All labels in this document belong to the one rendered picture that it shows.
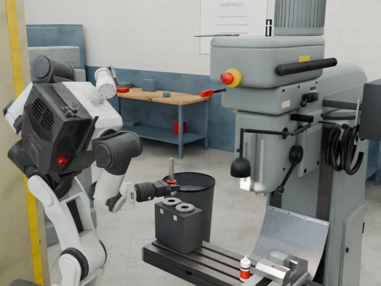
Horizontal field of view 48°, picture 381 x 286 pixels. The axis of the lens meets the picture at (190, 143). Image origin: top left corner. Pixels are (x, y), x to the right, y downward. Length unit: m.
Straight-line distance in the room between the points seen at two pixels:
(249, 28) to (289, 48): 5.08
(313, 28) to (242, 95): 0.42
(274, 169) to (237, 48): 0.47
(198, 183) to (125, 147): 2.56
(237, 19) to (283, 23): 4.91
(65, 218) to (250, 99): 0.86
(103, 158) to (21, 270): 1.86
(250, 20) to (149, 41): 2.06
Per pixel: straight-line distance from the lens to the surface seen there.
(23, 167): 1.86
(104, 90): 1.55
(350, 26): 5.93
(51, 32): 8.79
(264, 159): 1.58
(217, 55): 1.47
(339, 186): 2.03
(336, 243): 2.14
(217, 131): 7.01
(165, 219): 2.07
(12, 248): 3.12
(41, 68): 1.70
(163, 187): 2.00
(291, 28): 1.75
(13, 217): 3.04
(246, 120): 1.58
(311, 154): 1.80
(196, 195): 3.59
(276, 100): 1.47
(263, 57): 1.39
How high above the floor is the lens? 1.91
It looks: 15 degrees down
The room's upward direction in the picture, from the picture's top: straight up
